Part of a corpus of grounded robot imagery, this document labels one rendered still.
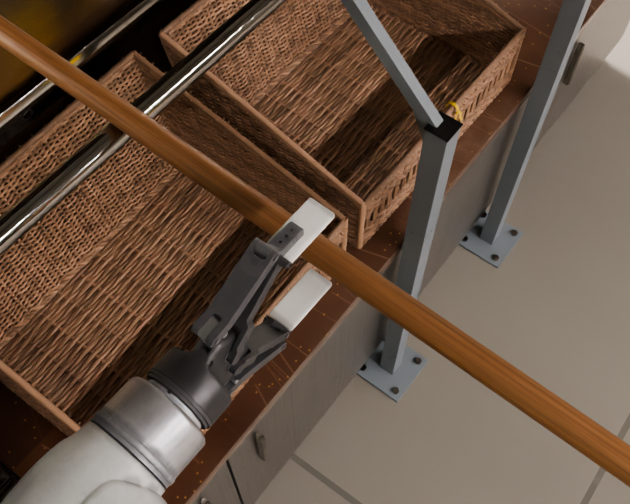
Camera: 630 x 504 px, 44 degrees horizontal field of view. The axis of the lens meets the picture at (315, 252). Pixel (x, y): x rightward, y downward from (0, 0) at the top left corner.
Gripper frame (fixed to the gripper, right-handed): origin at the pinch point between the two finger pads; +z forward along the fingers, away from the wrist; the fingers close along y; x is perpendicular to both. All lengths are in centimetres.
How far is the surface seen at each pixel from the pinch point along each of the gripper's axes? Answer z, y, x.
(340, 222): 28, 45, -17
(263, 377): 2, 61, -13
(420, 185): 38, 37, -8
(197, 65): 12.2, 1.8, -27.6
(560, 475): 42, 119, 41
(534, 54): 98, 61, -15
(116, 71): 22, 34, -62
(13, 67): 6, 21, -63
